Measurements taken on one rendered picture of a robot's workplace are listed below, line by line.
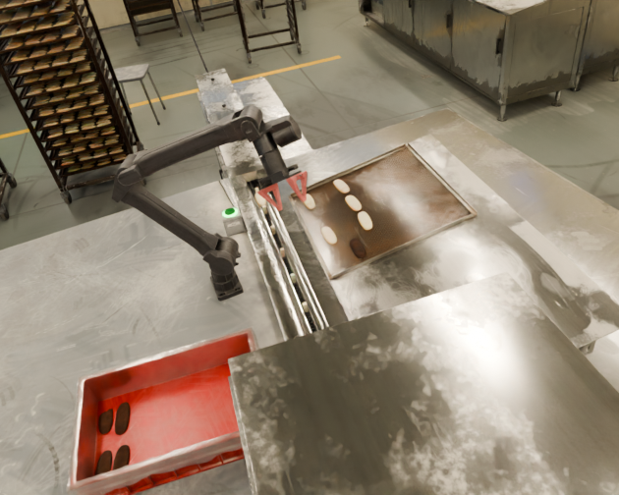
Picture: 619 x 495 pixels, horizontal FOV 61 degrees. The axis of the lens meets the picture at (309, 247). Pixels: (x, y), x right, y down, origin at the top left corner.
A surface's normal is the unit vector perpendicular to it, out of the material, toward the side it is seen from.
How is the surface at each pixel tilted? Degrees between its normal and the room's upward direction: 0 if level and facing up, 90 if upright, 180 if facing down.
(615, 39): 89
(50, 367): 0
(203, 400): 0
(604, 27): 90
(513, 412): 0
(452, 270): 10
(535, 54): 90
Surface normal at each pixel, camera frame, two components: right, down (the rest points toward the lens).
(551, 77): 0.28, 0.58
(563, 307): -0.29, -0.71
